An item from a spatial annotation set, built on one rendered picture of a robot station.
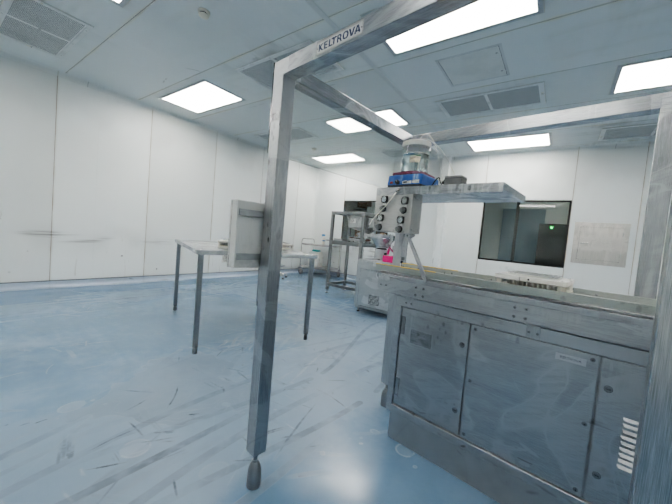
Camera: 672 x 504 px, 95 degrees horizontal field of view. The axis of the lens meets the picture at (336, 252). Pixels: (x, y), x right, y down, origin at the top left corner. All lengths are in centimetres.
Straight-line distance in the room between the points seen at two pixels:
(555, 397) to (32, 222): 568
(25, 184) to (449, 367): 536
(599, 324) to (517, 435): 56
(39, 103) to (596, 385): 605
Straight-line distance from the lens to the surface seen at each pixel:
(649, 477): 78
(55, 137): 580
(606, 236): 659
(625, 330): 140
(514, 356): 152
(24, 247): 569
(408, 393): 178
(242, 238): 122
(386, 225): 163
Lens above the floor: 106
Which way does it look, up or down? 3 degrees down
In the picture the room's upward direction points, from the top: 5 degrees clockwise
